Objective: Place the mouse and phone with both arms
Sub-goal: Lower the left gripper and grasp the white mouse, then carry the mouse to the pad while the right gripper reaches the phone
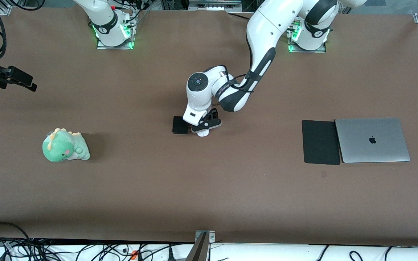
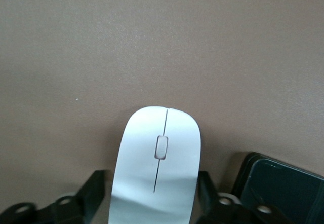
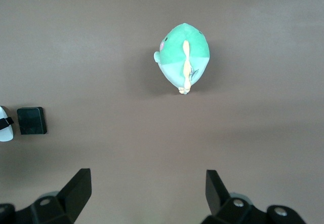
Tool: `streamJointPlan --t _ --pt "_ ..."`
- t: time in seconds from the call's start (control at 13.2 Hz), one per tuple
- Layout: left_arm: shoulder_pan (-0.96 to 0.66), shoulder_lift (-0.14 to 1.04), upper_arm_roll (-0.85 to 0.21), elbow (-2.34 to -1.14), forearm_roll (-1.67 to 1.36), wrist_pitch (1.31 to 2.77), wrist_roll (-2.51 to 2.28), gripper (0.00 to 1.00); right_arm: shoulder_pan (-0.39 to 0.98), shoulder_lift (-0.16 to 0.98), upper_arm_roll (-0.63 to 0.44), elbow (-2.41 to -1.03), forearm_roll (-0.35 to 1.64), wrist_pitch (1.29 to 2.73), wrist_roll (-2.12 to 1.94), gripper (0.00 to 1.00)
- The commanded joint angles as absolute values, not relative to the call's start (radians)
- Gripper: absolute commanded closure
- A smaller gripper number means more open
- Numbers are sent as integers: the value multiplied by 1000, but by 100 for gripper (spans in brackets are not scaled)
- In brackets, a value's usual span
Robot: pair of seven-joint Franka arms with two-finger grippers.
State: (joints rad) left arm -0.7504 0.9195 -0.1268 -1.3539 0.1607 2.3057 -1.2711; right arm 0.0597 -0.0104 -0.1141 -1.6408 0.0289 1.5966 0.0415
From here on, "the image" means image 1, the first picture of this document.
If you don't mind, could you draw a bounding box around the black phone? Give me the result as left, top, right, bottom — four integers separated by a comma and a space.
172, 116, 190, 135

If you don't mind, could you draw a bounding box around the black mouse pad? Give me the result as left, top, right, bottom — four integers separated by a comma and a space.
302, 120, 341, 165

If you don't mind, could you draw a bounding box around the green dinosaur plush toy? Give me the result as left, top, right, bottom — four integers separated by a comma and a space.
42, 128, 91, 163

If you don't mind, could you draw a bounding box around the grey metal box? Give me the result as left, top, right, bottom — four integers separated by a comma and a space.
188, 0, 242, 11

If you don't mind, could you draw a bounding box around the silver laptop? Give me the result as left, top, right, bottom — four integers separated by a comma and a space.
335, 117, 411, 163

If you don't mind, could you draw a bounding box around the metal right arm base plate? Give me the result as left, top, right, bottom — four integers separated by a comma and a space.
97, 14, 134, 50

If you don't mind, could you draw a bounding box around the black table cable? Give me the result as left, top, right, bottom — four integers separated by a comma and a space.
226, 12, 254, 21

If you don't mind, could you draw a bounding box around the metal camera post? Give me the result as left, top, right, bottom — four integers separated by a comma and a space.
185, 230, 216, 261

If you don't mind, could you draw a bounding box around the black base cable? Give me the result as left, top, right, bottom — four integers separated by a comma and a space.
116, 0, 151, 26

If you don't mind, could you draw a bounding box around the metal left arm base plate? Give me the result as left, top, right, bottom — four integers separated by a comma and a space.
287, 20, 327, 54

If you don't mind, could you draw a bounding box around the tangled black floor cable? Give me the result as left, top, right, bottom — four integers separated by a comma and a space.
31, 242, 180, 261

